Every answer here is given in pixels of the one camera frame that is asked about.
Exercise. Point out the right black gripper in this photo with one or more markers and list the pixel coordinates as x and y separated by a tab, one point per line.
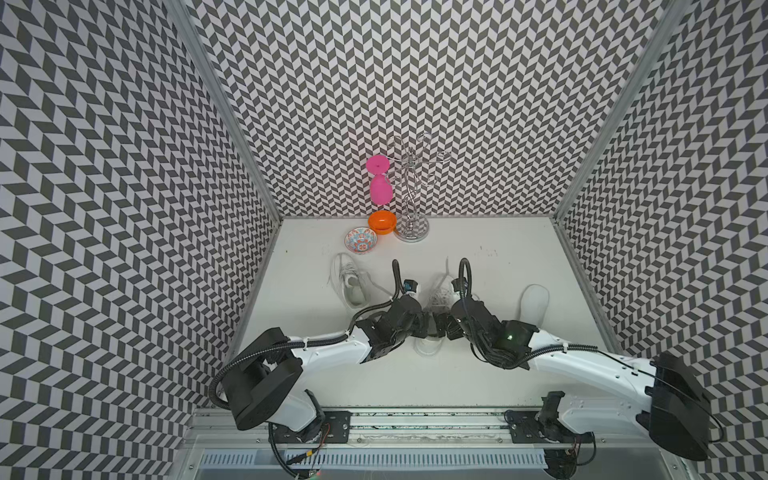
452	332

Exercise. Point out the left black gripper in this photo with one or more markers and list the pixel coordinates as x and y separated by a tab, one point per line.
422	325

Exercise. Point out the white sneaker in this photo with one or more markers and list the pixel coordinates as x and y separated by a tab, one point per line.
439	300
354	286

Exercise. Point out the white shoe insole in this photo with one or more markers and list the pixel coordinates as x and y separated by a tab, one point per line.
533	306

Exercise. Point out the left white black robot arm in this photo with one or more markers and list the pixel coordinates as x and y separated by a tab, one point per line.
265	382

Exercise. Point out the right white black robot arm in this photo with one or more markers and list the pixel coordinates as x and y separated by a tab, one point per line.
662	396

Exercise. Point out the patterned small bowl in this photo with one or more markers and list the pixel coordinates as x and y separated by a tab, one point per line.
360	240

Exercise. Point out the chrome glass holder stand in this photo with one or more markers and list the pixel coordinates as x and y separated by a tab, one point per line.
410	158

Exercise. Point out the orange plastic bowl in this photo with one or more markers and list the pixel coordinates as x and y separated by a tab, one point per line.
382	222

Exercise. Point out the pink plastic wine glass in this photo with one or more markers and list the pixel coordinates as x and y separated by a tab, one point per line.
381	190

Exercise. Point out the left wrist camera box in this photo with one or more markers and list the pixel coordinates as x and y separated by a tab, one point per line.
410	287

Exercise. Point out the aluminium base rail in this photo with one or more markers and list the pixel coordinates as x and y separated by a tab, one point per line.
385	427

